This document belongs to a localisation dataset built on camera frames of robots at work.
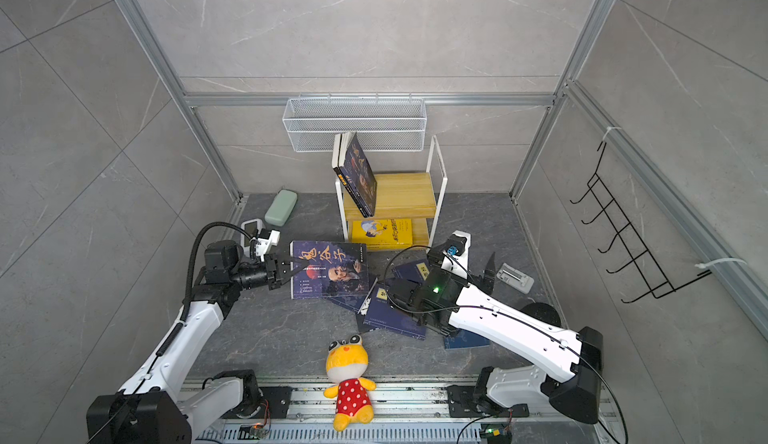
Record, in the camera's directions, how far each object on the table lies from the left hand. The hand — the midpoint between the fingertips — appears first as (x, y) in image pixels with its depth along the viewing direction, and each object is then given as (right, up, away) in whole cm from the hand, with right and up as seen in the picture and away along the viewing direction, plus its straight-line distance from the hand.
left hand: (306, 261), depth 74 cm
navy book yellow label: (+18, -18, +13) cm, 29 cm away
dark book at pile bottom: (+12, -20, +12) cm, 26 cm away
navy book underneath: (+30, -6, +22) cm, 38 cm away
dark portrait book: (+6, -3, +3) cm, 7 cm away
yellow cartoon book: (+20, +6, +27) cm, 34 cm away
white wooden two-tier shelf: (+26, +18, +20) cm, 37 cm away
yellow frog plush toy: (+11, -25, -1) cm, 27 cm away
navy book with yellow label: (+10, -15, +14) cm, 22 cm away
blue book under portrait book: (+42, -24, +10) cm, 49 cm away
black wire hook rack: (+77, +2, -9) cm, 78 cm away
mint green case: (-21, +15, +40) cm, 48 cm away
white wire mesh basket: (+18, +43, +27) cm, 54 cm away
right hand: (+39, +4, -7) cm, 40 cm away
